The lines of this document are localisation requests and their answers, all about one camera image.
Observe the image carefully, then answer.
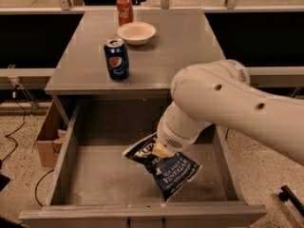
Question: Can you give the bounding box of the blue Kettle chip bag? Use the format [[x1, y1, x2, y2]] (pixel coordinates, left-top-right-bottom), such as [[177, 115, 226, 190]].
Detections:
[[123, 133, 201, 201]]

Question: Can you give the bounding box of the black object left floor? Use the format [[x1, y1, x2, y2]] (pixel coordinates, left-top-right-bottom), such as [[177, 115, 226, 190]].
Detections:
[[0, 160, 10, 192]]

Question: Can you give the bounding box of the cardboard box on floor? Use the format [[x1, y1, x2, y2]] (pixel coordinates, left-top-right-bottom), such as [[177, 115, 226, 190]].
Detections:
[[36, 103, 66, 167]]

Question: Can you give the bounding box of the black chair base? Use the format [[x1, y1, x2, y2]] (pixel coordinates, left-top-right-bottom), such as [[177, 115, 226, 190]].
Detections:
[[278, 185, 304, 218]]

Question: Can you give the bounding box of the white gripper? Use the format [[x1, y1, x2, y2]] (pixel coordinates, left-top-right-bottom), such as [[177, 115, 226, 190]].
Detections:
[[153, 102, 211, 159]]

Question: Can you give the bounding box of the red Coca-Cola can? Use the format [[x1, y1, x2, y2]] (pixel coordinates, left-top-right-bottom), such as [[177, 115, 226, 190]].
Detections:
[[116, 0, 134, 27]]

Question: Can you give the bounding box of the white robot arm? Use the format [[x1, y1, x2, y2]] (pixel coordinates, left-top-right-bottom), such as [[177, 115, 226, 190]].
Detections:
[[157, 60, 304, 164]]

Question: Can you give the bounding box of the white paper bowl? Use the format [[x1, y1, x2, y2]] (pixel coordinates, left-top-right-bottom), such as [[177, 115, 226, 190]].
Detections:
[[118, 22, 156, 46]]

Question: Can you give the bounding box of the blue Pepsi can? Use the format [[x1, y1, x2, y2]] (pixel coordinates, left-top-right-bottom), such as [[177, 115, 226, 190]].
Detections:
[[104, 38, 129, 81]]

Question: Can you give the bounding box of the open grey top drawer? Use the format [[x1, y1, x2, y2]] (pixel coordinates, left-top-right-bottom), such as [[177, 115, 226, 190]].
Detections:
[[20, 99, 266, 228]]

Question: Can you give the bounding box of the black cable left floor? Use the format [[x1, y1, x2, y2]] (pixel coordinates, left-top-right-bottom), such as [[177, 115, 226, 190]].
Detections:
[[0, 85, 28, 163]]

